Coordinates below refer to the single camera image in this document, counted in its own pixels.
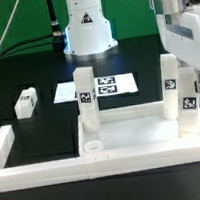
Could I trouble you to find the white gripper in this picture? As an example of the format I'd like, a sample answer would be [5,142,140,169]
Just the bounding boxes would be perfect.
[156,8,200,94]

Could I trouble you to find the white desk top panel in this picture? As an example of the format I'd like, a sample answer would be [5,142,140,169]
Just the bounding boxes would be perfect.
[78,101,200,156]

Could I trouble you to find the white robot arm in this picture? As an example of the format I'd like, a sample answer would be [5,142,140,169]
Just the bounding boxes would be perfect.
[64,0,200,94]

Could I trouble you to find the fiducial marker sheet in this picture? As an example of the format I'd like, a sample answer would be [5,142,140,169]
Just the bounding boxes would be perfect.
[54,73,138,104]

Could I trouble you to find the white L-shaped fence frame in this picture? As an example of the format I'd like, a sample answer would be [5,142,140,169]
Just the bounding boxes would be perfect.
[0,126,200,193]

